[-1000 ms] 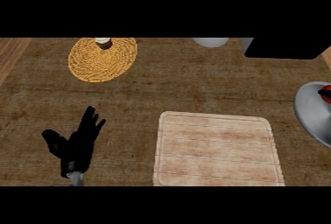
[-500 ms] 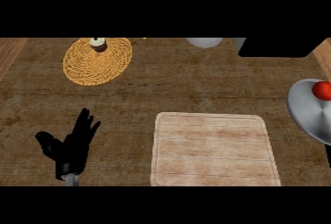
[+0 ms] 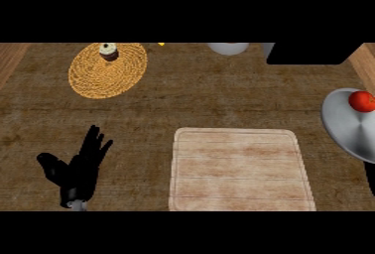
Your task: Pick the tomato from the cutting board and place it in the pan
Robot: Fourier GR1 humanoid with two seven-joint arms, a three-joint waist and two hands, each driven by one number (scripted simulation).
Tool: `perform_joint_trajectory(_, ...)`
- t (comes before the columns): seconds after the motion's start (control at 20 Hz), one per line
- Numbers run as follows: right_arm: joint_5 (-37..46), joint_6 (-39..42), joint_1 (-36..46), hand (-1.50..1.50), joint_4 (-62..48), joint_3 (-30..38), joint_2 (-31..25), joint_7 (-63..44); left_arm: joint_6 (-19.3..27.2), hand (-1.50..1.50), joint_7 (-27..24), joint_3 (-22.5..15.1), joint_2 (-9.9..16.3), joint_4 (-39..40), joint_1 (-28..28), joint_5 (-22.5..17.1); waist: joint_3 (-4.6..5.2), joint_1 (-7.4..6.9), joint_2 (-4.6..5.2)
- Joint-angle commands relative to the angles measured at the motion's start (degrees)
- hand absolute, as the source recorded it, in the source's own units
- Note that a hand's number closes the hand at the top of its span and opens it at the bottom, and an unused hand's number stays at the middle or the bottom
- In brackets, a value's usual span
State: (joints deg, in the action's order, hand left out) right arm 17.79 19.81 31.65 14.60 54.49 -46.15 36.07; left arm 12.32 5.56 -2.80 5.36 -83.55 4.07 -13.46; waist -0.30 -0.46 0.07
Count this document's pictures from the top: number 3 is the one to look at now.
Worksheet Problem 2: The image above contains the white round container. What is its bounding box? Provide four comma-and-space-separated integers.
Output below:
206, 43, 251, 57

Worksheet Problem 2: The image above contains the pale wooden cutting board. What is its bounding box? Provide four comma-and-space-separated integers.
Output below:
167, 127, 317, 212

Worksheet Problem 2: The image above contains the silver metal pan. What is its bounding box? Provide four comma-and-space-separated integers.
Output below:
319, 87, 375, 165

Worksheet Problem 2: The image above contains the red tomato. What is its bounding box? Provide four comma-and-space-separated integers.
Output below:
347, 90, 375, 113

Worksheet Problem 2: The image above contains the grey upright panel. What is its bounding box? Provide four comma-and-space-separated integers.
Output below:
260, 43, 276, 58

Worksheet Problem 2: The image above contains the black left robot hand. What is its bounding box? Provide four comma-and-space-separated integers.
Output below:
35, 124, 113, 209

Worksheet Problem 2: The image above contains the black appliance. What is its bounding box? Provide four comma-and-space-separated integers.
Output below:
265, 43, 366, 65

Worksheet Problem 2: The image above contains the round woven yellow placemat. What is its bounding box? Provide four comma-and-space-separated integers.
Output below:
68, 43, 149, 100

